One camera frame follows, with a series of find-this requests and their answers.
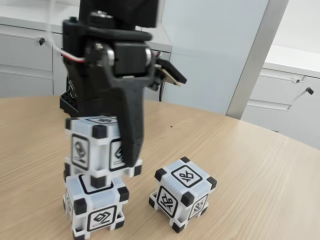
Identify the grey metal column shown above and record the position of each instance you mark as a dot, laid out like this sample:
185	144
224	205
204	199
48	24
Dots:
257	62

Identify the white drawer cabinet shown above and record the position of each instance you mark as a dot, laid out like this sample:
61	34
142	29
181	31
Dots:
295	107

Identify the white cube crossed loop symbol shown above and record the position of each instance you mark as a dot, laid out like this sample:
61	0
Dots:
186	176

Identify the gripper camera circuit board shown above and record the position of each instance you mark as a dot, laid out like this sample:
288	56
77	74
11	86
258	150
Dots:
172	72

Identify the black cabinet key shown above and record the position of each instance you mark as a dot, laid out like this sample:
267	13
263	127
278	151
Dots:
41	40
310	90

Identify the silver cabinet lock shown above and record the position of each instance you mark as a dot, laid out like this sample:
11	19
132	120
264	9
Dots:
297	80

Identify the white cube zigzag symbol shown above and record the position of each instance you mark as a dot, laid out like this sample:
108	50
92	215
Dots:
80	128

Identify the white cube layered diamond symbol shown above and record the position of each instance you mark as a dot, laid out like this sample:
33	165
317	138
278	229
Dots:
102	200

